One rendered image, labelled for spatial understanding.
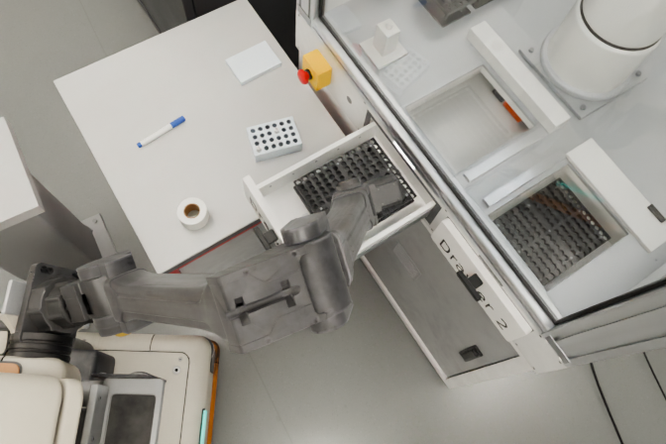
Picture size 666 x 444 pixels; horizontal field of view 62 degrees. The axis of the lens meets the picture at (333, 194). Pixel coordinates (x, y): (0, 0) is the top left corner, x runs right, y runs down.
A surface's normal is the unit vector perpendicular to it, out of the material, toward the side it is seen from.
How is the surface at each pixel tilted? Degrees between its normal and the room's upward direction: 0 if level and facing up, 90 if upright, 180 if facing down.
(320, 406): 0
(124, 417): 0
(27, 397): 43
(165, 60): 0
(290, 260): 27
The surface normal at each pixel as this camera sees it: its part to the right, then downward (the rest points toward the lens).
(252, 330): 0.33, 0.00
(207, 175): 0.07, -0.38
